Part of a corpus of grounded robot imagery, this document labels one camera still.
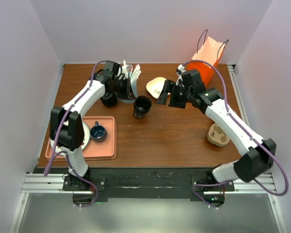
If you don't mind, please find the stack of black lids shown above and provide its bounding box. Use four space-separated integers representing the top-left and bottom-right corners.
100 92 117 107

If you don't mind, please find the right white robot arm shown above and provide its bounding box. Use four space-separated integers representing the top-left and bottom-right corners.
157 80 276 191

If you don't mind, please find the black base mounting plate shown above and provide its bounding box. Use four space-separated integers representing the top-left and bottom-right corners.
28 167 235 205

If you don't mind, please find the orange paper gift bag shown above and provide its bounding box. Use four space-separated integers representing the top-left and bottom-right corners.
186 29 229 85

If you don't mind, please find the black coffee cup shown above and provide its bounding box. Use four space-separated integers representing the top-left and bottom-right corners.
133 96 152 118

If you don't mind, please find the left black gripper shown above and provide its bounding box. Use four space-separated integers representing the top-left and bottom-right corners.
112 76 136 101

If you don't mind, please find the cream square bowl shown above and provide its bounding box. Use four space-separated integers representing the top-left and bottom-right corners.
146 77 166 99

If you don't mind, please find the white fruit pattern plate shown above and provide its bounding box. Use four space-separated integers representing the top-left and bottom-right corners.
49 121 90 152

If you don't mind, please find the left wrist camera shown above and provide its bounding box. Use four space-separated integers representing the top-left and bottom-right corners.
102 60 122 78

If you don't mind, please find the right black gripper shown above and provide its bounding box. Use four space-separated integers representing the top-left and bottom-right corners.
156 80 193 109

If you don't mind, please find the aluminium frame rail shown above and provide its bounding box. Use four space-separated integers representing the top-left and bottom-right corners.
21 173 66 194

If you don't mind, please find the dark blue mug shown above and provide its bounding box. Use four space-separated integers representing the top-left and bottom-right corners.
89 121 107 143

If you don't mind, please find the pink plastic tray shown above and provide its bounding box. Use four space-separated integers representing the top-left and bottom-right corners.
45 116 117 162

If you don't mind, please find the cardboard cup carrier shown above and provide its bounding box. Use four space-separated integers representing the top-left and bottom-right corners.
207 123 230 147

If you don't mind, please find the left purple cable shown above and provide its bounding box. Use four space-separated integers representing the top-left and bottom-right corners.
43 61 107 208

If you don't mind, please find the blue straw holder cup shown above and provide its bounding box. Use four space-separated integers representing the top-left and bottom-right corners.
125 72 139 97

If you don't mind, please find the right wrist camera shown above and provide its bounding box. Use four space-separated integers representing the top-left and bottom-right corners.
176 65 205 88

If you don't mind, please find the white wrapped straws bundle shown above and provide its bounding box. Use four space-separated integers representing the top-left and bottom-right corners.
122 60 142 85

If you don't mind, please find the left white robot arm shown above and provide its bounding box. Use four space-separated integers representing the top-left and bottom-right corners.
43 76 137 190

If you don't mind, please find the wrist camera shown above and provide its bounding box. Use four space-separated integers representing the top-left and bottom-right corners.
176 65 205 88
102 60 122 78

